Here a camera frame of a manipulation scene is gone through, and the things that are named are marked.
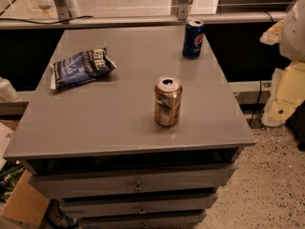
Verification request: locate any blue pepsi can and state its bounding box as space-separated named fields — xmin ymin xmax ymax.
xmin=182 ymin=19 xmax=205 ymax=59

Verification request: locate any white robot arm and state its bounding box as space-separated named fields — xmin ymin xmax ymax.
xmin=260 ymin=0 xmax=305 ymax=127

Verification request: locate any gold beverage can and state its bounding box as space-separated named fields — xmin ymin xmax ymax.
xmin=154 ymin=75 xmax=182 ymax=127

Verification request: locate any grey drawer cabinet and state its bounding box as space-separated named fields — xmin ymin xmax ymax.
xmin=5 ymin=26 xmax=255 ymax=229

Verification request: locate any blue chip bag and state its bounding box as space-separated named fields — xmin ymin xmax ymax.
xmin=51 ymin=48 xmax=116 ymax=90

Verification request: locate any top drawer knob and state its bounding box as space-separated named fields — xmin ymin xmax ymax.
xmin=132 ymin=182 xmax=143 ymax=193

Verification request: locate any drawer knob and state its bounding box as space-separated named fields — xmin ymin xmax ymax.
xmin=132 ymin=182 xmax=143 ymax=193
xmin=138 ymin=207 xmax=147 ymax=215

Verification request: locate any middle drawer knob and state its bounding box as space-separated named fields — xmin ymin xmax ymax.
xmin=138 ymin=207 xmax=147 ymax=215

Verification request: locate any white round object left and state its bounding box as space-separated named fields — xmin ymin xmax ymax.
xmin=0 ymin=77 xmax=18 ymax=102

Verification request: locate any cardboard box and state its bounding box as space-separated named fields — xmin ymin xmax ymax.
xmin=0 ymin=171 xmax=50 ymax=229

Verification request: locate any black cable on rail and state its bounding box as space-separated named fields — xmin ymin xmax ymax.
xmin=0 ymin=14 xmax=94 ymax=26

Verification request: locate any grey metal railing frame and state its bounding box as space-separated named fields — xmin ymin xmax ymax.
xmin=0 ymin=0 xmax=297 ymax=29

